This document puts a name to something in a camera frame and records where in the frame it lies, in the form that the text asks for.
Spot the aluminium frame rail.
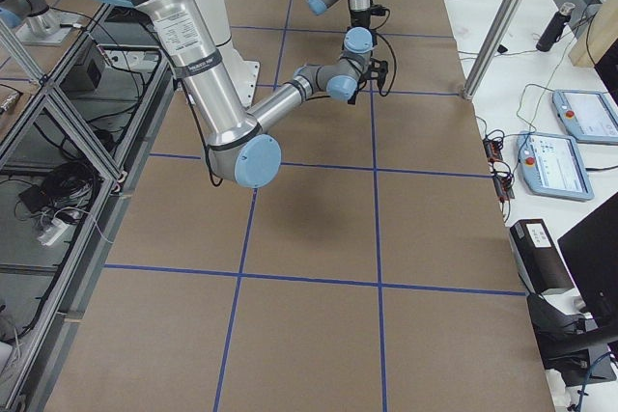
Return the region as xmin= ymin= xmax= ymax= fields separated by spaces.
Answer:
xmin=1 ymin=6 xmax=172 ymax=411

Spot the black computer monitor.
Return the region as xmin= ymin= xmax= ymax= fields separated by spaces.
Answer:
xmin=558 ymin=194 xmax=617 ymax=323

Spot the teach pendant tablet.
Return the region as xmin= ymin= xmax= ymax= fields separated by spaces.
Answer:
xmin=517 ymin=132 xmax=594 ymax=202
xmin=552 ymin=90 xmax=617 ymax=145

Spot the near teach pendant tablet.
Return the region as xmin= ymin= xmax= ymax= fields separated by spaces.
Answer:
xmin=517 ymin=132 xmax=594 ymax=202

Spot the black water bottle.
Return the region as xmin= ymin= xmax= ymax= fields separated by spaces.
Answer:
xmin=536 ymin=2 xmax=576 ymax=52

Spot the black box white label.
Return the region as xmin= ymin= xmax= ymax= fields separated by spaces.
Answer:
xmin=510 ymin=219 xmax=575 ymax=295

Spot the aluminium frame post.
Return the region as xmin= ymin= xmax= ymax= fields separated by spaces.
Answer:
xmin=462 ymin=0 xmax=522 ymax=100

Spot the far teach pendant tablet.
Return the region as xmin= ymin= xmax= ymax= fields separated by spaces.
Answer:
xmin=552 ymin=90 xmax=617 ymax=145

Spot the white power strip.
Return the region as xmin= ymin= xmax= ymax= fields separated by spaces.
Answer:
xmin=37 ymin=218 xmax=70 ymax=247

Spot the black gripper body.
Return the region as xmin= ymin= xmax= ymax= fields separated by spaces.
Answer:
xmin=354 ymin=58 xmax=379 ymax=96

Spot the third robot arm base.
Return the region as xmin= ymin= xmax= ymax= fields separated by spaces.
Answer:
xmin=1 ymin=0 xmax=80 ymax=46

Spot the small circuit board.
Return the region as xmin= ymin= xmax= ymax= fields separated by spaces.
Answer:
xmin=483 ymin=137 xmax=504 ymax=163

